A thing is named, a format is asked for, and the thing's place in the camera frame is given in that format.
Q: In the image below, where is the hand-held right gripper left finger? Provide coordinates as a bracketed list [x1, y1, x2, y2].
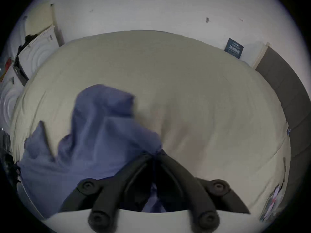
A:
[59, 152, 154, 233]

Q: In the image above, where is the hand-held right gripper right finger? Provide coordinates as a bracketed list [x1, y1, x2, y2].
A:
[155, 149, 251, 231]

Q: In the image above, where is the blue garment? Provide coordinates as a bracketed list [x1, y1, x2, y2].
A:
[17, 84, 167, 219]

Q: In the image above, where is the pile of papers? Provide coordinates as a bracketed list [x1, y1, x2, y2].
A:
[259, 184, 282, 222]

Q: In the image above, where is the bed with beige sheet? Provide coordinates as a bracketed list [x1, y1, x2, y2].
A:
[10, 30, 291, 221]

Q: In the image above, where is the dark padded headboard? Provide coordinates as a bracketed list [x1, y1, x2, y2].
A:
[255, 46, 311, 203]

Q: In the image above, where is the white washing machine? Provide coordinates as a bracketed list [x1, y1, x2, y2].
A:
[15, 25, 60, 82]
[0, 58, 25, 133]

